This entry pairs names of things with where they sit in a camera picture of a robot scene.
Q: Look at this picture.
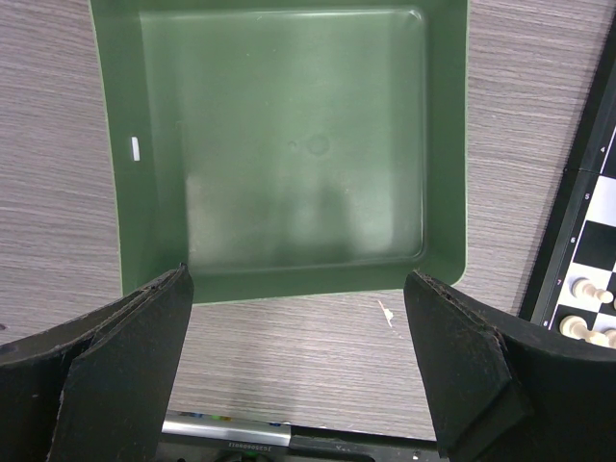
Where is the black white chessboard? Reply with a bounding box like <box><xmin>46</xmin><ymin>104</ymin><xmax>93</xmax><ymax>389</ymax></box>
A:
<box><xmin>520</xmin><ymin>38</ymin><xmax>615</xmax><ymax>339</ymax></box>

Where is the green plastic tray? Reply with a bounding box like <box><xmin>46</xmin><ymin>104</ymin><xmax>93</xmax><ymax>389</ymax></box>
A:
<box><xmin>90</xmin><ymin>1</ymin><xmax>470</xmax><ymax>304</ymax></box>

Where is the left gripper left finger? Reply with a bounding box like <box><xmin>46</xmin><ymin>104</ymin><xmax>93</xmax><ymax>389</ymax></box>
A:
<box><xmin>1</xmin><ymin>265</ymin><xmax>193</xmax><ymax>461</ymax></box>

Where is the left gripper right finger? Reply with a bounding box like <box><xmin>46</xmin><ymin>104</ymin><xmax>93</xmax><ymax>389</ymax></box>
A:
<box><xmin>403</xmin><ymin>272</ymin><xmax>615</xmax><ymax>461</ymax></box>

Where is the white chess piece cluster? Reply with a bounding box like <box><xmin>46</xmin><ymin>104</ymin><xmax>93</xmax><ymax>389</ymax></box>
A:
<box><xmin>555</xmin><ymin>272</ymin><xmax>615</xmax><ymax>349</ymax></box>

